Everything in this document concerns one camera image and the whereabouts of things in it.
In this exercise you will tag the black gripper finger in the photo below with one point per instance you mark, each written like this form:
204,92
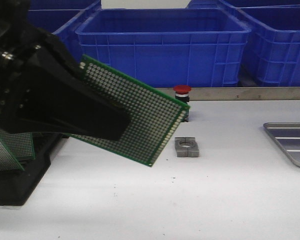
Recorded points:
47,98
62,57

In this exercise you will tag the grey metal clamp block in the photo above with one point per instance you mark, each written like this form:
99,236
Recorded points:
186,147

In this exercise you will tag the green circuit board in rack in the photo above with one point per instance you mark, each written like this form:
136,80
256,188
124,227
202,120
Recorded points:
15,150

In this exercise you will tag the green perforated circuit board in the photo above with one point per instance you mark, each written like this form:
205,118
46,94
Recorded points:
154,115

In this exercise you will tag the black slotted board rack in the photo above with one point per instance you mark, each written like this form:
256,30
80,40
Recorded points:
16,186

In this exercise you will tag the blue plastic crate centre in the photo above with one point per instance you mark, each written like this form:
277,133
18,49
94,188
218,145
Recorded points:
167,47

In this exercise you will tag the blue plastic crate right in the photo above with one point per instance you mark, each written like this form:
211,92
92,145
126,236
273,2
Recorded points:
272,52

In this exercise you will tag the red emergency stop button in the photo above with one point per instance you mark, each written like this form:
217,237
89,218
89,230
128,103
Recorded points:
181,93

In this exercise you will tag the blue crate behind left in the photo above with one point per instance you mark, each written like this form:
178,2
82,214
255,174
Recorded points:
63,4

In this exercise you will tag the blue plastic crate left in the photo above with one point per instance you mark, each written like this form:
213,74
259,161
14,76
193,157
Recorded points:
60,22

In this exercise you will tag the silver metal tray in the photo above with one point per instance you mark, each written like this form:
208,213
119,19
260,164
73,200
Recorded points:
286,135

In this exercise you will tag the blue crate behind right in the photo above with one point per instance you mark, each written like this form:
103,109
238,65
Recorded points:
196,4

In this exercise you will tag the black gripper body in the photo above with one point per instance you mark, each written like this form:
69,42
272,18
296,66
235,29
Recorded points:
24,53

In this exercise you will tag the blue plastic crate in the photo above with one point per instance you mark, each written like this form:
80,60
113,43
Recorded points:
167,47
60,22
272,52

